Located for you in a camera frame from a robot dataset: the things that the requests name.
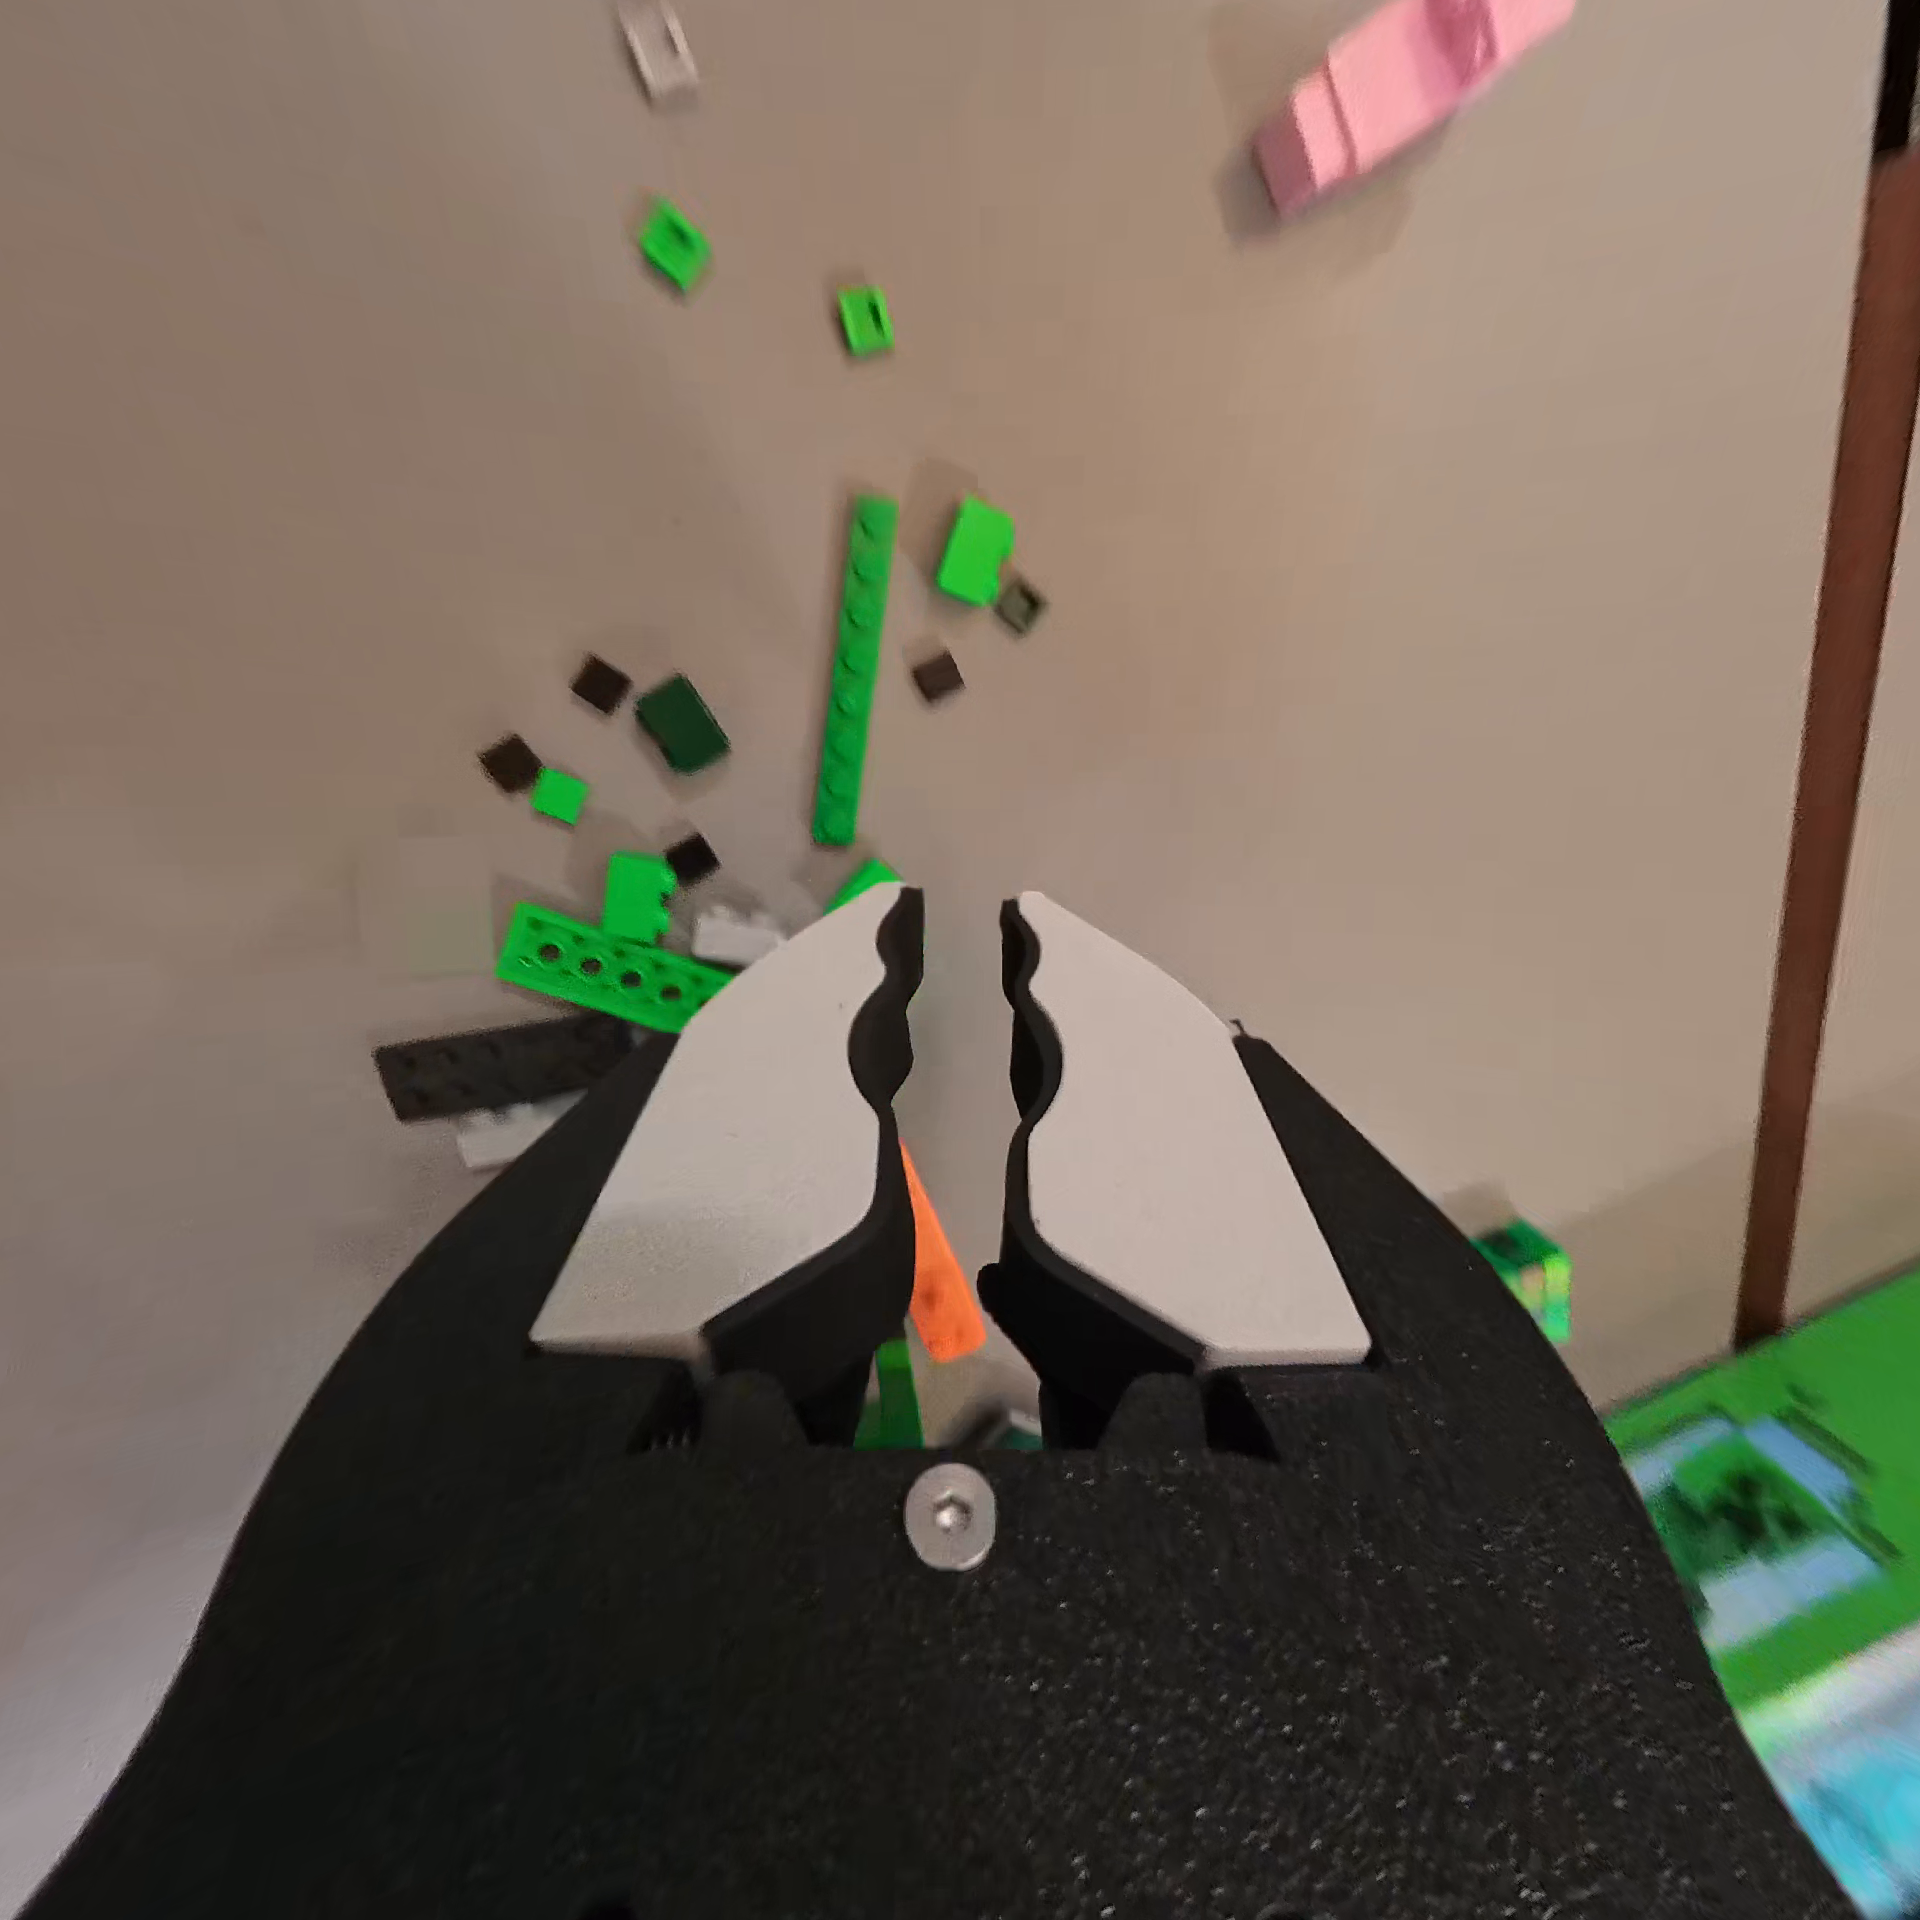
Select green slope brick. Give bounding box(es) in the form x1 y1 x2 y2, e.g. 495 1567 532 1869
603 850 683 948

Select grey desk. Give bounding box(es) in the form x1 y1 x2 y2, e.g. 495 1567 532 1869
0 0 1920 1862

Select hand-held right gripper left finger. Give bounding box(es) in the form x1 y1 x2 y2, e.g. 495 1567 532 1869
528 881 926 1449

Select grey connector brick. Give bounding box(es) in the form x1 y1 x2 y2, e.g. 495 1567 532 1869
454 1092 588 1170

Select green brick block tan studs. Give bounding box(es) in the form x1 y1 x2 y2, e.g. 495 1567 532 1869
1470 1217 1578 1346

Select black studded plate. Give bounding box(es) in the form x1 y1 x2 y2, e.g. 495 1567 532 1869
372 1012 640 1123

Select pink brick pig figure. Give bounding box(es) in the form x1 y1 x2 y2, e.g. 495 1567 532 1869
1248 0 1578 219

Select long green studded plate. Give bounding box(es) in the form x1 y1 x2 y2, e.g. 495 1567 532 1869
811 492 904 850

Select small grey brick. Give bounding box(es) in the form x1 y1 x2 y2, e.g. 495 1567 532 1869
616 0 706 106

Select green beam with holes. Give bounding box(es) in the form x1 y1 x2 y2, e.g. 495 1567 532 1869
495 899 737 1039

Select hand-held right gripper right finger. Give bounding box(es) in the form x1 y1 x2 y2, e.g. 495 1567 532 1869
981 891 1377 1452

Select orange brick separator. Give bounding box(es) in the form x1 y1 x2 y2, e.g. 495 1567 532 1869
898 1144 988 1363

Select green cardboard box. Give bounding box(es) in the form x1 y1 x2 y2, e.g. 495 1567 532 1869
1596 1268 1920 1920

